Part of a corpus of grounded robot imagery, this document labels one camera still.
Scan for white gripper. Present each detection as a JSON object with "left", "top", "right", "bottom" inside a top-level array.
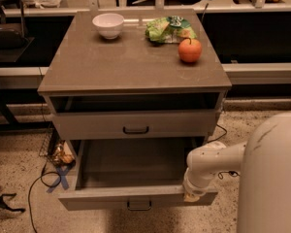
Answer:
[{"left": 182, "top": 168, "right": 214, "bottom": 203}]

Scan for grey drawer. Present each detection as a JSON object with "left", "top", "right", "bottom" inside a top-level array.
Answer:
[
  {"left": 51, "top": 110, "right": 219, "bottom": 140},
  {"left": 57, "top": 137, "right": 219, "bottom": 212}
]

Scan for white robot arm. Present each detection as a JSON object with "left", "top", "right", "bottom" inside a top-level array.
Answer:
[{"left": 183, "top": 111, "right": 291, "bottom": 233}]

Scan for grey drawer cabinet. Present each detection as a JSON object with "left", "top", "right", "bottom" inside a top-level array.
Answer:
[{"left": 37, "top": 9, "right": 233, "bottom": 148}]

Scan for orange apple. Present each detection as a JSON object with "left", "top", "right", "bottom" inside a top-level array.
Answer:
[{"left": 178, "top": 38, "right": 202, "bottom": 63}]

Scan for green snack bag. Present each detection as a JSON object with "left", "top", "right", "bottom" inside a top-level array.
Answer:
[{"left": 145, "top": 16, "right": 197, "bottom": 44}]

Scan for white ceramic bowl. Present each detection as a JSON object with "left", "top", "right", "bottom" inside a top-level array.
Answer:
[{"left": 92, "top": 13, "right": 124, "bottom": 40}]

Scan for black object floor left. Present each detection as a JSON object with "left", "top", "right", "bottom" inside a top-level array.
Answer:
[{"left": 0, "top": 193, "right": 25, "bottom": 213}]

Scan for black chair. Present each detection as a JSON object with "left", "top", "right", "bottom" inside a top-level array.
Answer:
[{"left": 0, "top": 0, "right": 34, "bottom": 62}]

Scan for black floor cable right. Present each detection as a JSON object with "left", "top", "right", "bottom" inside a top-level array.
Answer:
[{"left": 207, "top": 123, "right": 241, "bottom": 181}]

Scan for black floor cable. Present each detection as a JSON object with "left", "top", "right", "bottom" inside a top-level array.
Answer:
[
  {"left": 207, "top": 123, "right": 241, "bottom": 181},
  {"left": 27, "top": 161, "right": 62, "bottom": 233}
]

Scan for wire basket with items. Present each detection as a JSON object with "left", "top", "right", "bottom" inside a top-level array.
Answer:
[{"left": 39, "top": 127, "right": 75, "bottom": 167}]

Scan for black floor cable left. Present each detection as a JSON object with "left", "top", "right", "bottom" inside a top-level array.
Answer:
[{"left": 27, "top": 161, "right": 62, "bottom": 233}]

